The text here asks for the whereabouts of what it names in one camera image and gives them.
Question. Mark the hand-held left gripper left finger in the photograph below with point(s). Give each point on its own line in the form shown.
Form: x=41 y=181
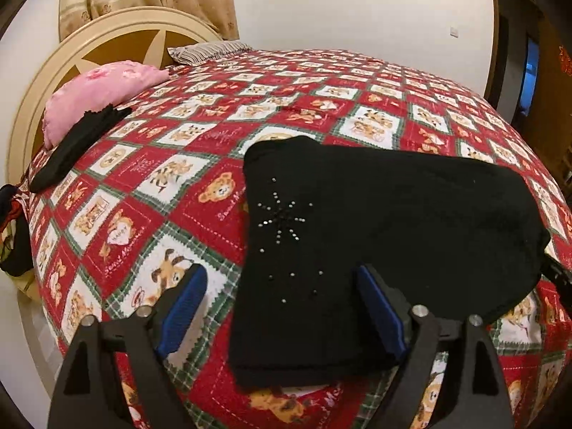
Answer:
x=184 y=307

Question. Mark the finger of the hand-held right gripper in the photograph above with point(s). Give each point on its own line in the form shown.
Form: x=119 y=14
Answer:
x=557 y=275

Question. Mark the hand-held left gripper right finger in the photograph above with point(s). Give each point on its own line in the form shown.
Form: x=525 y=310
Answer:
x=380 y=308

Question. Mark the black beaded sweater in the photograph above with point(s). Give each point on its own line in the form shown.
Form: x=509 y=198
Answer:
x=357 y=214

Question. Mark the red printed bear blanket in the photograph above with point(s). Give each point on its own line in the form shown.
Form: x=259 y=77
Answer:
x=178 y=214

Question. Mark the clothes pile beside bed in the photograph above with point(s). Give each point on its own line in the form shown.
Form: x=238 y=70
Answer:
x=13 y=232

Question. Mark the black cloth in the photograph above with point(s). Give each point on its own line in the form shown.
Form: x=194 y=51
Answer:
x=71 y=147

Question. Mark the red door decoration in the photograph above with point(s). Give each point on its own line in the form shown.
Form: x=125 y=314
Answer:
x=565 y=60

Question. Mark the pink pillow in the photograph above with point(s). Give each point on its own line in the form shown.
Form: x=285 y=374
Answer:
x=98 y=89

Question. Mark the striped pillow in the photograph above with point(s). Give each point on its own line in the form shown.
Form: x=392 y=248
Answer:
x=205 y=50

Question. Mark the cream round headboard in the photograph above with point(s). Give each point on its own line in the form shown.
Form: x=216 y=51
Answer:
x=111 y=24

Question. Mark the wooden door frame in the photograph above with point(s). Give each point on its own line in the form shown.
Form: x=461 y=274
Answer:
x=547 y=98

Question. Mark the white wall switch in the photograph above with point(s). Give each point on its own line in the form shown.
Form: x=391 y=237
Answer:
x=454 y=32

